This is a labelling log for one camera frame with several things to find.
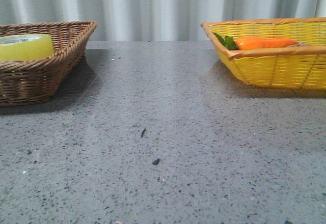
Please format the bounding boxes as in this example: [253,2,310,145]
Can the yellow woven basket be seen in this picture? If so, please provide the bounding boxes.
[201,17,325,90]

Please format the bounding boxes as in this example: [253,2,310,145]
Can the yellow packing tape roll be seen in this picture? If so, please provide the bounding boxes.
[1,34,55,61]

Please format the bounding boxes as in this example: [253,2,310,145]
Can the orange toy carrot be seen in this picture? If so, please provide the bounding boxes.
[213,33,298,50]

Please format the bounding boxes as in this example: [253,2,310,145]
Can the brown wicker basket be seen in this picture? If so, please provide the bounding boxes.
[1,21,97,106]

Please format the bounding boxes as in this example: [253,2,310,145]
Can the white pleated curtain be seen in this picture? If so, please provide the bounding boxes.
[1,0,325,41]

